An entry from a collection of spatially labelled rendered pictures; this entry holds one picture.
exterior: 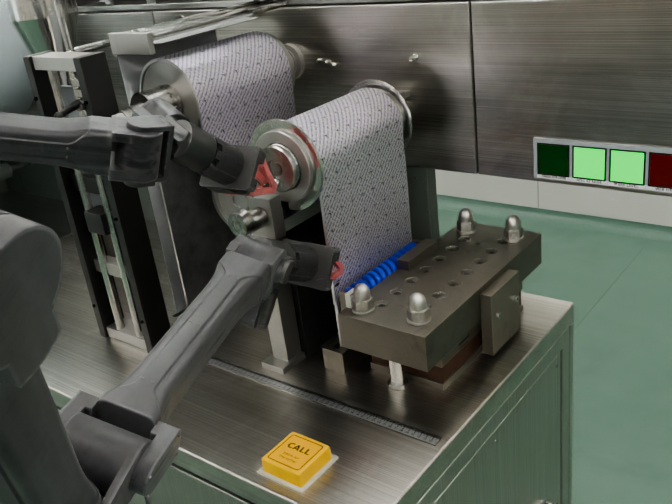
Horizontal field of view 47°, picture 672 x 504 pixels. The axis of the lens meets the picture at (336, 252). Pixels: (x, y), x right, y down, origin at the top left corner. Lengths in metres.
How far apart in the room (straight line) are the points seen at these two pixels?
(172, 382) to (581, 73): 0.79
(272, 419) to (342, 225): 0.32
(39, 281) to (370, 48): 1.11
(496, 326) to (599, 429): 1.40
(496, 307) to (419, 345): 0.19
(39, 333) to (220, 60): 0.99
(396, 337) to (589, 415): 1.61
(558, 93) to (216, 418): 0.75
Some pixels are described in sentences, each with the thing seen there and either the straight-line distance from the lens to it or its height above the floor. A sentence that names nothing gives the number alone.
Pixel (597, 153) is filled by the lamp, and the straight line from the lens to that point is 1.29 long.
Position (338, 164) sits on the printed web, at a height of 1.24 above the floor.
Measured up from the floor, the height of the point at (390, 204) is 1.13.
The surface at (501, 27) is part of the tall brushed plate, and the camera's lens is 1.32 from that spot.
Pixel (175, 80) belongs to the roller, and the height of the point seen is 1.37.
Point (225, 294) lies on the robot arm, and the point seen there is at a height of 1.20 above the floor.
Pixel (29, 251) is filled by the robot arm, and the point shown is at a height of 1.48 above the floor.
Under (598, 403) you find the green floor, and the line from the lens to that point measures 2.76.
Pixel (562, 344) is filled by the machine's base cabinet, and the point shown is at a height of 0.84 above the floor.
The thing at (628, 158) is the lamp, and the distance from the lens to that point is 1.28.
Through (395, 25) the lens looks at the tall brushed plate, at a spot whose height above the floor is 1.40.
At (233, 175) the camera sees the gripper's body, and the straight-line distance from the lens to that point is 1.10.
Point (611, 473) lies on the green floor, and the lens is 2.49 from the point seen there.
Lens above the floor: 1.61
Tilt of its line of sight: 24 degrees down
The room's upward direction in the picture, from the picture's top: 7 degrees counter-clockwise
